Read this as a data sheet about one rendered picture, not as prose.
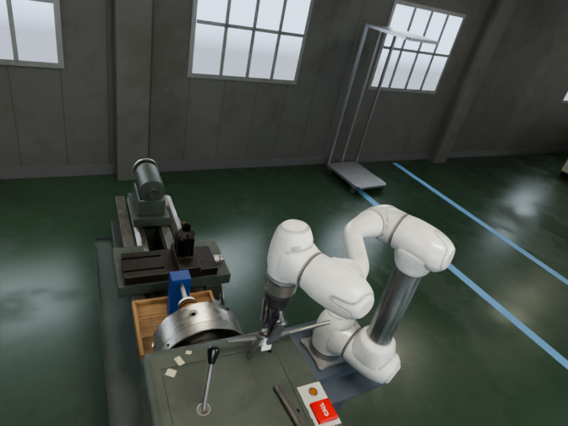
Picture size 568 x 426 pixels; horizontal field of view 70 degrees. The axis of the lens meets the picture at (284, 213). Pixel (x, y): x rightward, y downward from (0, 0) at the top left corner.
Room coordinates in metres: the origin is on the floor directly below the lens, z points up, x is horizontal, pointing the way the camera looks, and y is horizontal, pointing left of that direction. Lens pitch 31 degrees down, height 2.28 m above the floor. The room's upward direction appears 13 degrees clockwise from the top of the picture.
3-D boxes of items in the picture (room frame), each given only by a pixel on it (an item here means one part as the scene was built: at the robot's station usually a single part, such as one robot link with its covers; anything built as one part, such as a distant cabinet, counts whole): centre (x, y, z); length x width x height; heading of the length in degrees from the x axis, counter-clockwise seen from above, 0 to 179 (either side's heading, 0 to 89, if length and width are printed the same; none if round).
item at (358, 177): (5.09, -0.83, 0.95); 0.71 x 0.60 x 1.91; 35
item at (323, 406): (0.72, -0.24, 1.26); 0.06 x 0.06 x 0.02; 31
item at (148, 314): (1.24, 0.33, 0.89); 0.36 x 0.30 x 0.04; 121
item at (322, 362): (1.36, -0.32, 0.83); 0.22 x 0.18 x 0.06; 35
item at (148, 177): (2.02, 0.80, 1.01); 0.30 x 0.20 x 0.29; 31
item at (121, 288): (1.57, 0.49, 0.90); 0.53 x 0.30 x 0.06; 121
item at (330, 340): (1.34, -0.34, 0.97); 0.18 x 0.16 x 0.22; 55
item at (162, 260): (1.52, 0.48, 0.95); 0.43 x 0.18 x 0.04; 121
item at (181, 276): (1.28, 0.36, 1.00); 0.08 x 0.06 x 0.23; 121
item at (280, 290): (0.85, -0.04, 1.57); 0.09 x 0.09 x 0.06
